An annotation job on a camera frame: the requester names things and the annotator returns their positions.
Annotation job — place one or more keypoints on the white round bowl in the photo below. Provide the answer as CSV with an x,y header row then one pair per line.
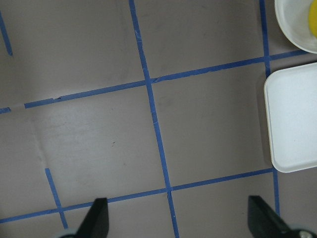
x,y
293,19

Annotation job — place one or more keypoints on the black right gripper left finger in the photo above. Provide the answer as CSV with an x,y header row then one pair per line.
x,y
96,221

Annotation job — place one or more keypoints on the yellow lemon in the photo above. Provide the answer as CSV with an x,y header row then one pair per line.
x,y
312,18

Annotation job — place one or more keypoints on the white rectangular tray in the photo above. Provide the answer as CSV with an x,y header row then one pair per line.
x,y
291,109

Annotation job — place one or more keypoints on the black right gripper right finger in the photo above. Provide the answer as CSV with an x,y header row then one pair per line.
x,y
263,222

